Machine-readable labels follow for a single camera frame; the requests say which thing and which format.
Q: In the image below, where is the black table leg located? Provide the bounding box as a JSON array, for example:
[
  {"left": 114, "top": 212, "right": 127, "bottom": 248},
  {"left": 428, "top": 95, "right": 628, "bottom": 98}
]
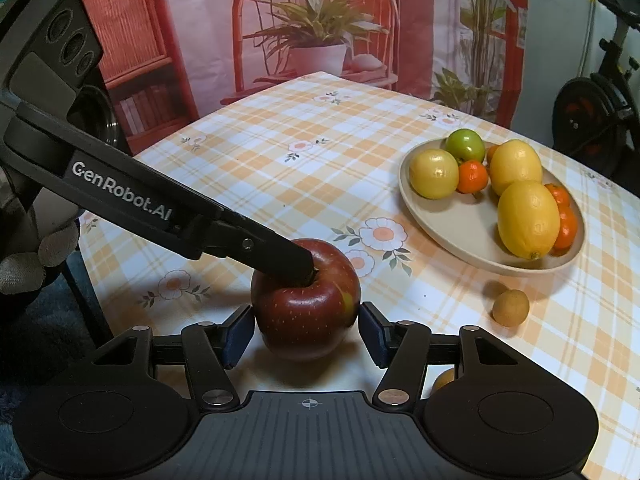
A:
[{"left": 62, "top": 260, "right": 115, "bottom": 346}]

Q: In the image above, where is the yellow lemon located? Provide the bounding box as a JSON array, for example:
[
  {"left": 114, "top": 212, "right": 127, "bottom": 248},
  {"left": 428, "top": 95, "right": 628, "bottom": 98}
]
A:
[
  {"left": 497, "top": 180, "right": 561, "bottom": 261},
  {"left": 488, "top": 139, "right": 544, "bottom": 196}
]

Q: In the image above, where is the printed pink backdrop cloth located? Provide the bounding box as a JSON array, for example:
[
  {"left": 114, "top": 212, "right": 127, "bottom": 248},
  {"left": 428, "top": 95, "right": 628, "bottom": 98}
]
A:
[{"left": 75, "top": 0, "right": 531, "bottom": 157}]

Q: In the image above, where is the checked floral tablecloth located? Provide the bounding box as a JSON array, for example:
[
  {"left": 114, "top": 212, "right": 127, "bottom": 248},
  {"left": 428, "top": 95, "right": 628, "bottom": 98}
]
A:
[{"left": 77, "top": 72, "right": 640, "bottom": 480}]

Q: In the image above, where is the yellow-green round citrus fruit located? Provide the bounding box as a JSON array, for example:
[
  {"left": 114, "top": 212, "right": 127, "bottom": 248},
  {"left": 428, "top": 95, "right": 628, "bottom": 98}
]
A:
[{"left": 409, "top": 149, "right": 460, "bottom": 200}]

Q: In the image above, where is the green apple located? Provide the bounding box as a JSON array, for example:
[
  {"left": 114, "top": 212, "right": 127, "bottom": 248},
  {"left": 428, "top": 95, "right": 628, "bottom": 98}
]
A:
[{"left": 444, "top": 128, "right": 487, "bottom": 164}]

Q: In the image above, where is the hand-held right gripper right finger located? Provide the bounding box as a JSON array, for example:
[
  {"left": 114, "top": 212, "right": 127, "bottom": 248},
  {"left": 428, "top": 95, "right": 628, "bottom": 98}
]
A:
[{"left": 359, "top": 302, "right": 556, "bottom": 406}]

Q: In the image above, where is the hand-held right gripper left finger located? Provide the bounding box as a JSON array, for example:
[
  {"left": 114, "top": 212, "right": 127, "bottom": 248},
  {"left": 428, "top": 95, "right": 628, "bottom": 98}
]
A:
[{"left": 55, "top": 305, "right": 255, "bottom": 411}]

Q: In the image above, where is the person's left hand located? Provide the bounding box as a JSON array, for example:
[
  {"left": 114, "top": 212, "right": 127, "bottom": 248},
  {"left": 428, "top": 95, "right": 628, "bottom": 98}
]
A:
[{"left": 0, "top": 220, "right": 81, "bottom": 296}]

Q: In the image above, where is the red apple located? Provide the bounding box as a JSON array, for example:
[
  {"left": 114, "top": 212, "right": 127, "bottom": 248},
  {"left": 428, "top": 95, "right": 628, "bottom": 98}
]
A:
[{"left": 250, "top": 238, "right": 362, "bottom": 363}]

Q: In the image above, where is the blue-grey carpet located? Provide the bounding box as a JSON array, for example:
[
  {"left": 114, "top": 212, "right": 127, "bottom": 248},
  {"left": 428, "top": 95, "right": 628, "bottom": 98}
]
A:
[{"left": 0, "top": 250, "right": 113, "bottom": 480}]

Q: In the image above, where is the beige round plate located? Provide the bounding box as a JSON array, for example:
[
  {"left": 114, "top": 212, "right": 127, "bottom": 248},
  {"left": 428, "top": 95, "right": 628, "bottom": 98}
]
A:
[{"left": 398, "top": 137, "right": 586, "bottom": 276}]

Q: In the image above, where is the metal pole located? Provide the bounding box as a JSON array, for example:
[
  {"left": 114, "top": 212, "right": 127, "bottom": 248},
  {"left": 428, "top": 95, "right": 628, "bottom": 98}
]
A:
[{"left": 581, "top": 0, "right": 599, "bottom": 81}]

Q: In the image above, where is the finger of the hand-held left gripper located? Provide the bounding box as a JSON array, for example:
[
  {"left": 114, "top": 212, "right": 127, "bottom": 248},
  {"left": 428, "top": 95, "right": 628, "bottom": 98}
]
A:
[{"left": 202, "top": 209, "right": 314, "bottom": 281}]

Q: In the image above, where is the black exercise bike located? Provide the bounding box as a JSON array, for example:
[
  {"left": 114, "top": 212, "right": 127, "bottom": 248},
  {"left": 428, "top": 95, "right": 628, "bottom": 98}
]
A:
[{"left": 552, "top": 0, "right": 640, "bottom": 181}]

